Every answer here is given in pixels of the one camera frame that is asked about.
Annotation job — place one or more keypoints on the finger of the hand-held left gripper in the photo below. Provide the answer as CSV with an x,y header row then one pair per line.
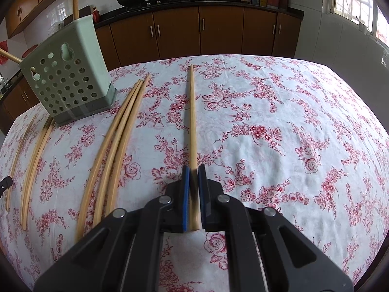
x,y
5,185

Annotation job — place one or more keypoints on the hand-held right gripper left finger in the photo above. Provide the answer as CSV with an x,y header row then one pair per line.
x,y
186,200

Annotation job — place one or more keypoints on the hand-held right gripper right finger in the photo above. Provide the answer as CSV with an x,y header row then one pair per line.
x,y
203,200

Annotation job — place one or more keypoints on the floral tablecloth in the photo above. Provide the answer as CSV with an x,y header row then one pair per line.
x,y
273,112

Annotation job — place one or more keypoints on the hanging red plastic bag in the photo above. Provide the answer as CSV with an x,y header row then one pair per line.
x,y
3,51

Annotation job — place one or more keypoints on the red basin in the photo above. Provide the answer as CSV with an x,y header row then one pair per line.
x,y
30,50

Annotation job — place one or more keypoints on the brown lower kitchen cabinets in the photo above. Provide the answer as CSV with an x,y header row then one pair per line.
x,y
182,33

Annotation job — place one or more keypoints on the brown kitchen cabinets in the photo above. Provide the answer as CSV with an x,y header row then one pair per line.
x,y
27,3
182,33

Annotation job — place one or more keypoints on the brown upper kitchen cabinets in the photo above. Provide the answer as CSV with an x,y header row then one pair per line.
x,y
27,3

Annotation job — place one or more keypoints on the small red bottle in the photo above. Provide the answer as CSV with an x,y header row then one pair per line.
x,y
96,15

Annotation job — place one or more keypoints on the black kitchen countertop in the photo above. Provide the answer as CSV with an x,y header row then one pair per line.
x,y
218,2

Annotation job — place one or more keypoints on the gas stove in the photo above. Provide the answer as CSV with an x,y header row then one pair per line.
x,y
153,3

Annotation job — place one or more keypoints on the white cup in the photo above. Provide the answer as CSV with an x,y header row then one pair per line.
x,y
363,29

